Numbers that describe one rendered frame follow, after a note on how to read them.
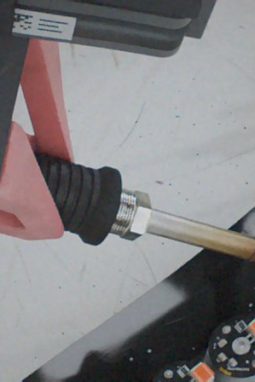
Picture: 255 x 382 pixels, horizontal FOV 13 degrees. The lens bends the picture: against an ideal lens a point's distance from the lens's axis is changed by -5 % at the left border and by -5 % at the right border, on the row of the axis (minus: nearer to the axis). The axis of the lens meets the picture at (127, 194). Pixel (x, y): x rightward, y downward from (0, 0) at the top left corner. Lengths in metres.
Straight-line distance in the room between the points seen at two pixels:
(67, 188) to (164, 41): 0.12
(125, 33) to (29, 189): 0.08
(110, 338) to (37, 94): 0.16
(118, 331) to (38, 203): 0.16
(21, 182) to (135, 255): 0.20
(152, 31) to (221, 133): 0.28
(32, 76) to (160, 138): 0.20
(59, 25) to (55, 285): 0.26
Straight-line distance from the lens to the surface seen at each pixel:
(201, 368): 0.39
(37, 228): 0.33
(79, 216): 0.34
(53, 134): 0.33
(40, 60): 0.30
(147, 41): 0.22
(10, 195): 0.27
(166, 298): 0.46
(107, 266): 0.47
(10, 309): 0.47
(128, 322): 0.45
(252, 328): 0.39
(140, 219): 0.35
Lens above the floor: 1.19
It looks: 66 degrees down
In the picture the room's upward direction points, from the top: straight up
